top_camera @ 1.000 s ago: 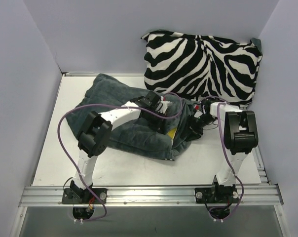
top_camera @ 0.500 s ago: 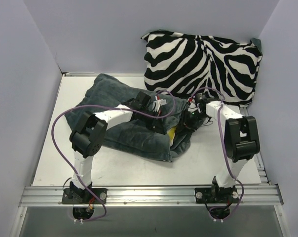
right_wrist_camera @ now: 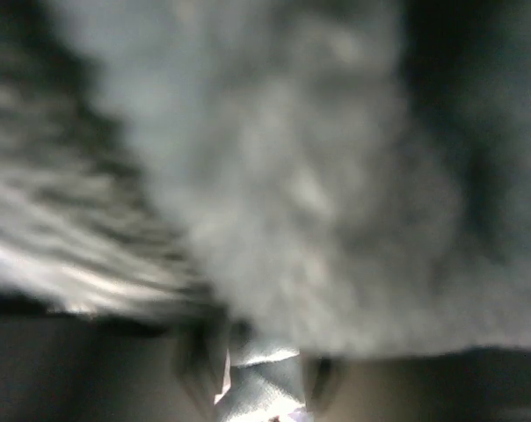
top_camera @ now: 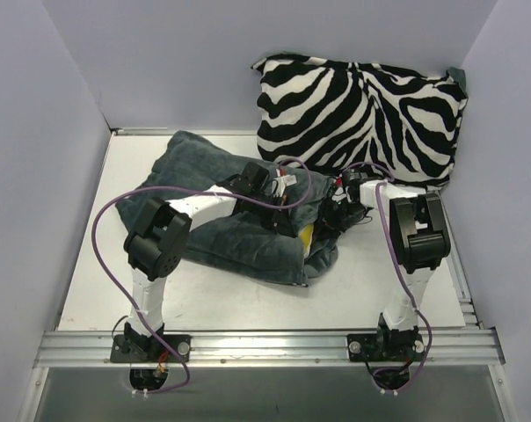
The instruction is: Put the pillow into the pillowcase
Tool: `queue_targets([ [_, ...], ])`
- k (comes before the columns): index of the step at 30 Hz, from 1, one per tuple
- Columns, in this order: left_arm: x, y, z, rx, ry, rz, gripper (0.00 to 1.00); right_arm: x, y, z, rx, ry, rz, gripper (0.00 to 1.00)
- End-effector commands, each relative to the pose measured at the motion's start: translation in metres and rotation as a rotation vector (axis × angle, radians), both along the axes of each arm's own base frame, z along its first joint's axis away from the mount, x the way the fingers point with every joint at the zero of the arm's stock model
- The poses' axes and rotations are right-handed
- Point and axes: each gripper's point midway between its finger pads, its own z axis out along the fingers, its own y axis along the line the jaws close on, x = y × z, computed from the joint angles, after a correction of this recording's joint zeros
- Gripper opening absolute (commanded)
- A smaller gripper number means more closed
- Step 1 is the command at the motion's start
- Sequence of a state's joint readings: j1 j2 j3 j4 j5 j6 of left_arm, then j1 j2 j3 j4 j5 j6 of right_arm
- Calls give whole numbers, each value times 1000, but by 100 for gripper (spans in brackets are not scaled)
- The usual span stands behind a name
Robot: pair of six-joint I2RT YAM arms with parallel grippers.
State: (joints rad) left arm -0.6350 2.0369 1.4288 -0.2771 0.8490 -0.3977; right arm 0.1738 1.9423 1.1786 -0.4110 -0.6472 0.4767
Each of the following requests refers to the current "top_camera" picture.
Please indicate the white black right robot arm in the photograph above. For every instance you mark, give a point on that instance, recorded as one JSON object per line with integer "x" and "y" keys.
{"x": 416, "y": 234}

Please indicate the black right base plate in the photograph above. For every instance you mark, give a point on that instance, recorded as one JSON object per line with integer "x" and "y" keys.
{"x": 368, "y": 347}

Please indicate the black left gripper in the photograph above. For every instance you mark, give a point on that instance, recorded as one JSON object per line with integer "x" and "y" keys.
{"x": 281, "y": 221}

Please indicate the aluminium back rail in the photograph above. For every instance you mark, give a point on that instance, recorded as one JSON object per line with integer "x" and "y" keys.
{"x": 142, "y": 131}

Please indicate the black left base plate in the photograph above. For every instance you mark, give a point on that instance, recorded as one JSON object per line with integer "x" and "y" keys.
{"x": 177, "y": 347}

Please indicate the zebra print pillow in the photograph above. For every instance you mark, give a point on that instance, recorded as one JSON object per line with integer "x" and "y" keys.
{"x": 334, "y": 114}

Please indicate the grey zebra pillowcase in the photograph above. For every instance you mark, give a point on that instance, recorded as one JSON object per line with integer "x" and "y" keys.
{"x": 238, "y": 243}

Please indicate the aluminium front rail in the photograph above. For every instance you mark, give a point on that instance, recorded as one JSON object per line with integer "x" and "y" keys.
{"x": 450, "y": 347}

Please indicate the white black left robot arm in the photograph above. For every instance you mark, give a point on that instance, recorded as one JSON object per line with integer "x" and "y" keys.
{"x": 157, "y": 241}

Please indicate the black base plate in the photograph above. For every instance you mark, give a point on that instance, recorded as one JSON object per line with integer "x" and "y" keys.
{"x": 177, "y": 347}
{"x": 368, "y": 347}

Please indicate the cream quilted pillow yellow trim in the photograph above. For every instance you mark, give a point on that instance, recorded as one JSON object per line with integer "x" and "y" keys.
{"x": 306, "y": 235}

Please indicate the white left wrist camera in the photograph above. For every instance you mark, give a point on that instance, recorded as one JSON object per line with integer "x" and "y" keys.
{"x": 281, "y": 182}

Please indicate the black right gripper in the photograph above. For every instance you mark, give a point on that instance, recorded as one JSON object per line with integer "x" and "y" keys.
{"x": 331, "y": 215}

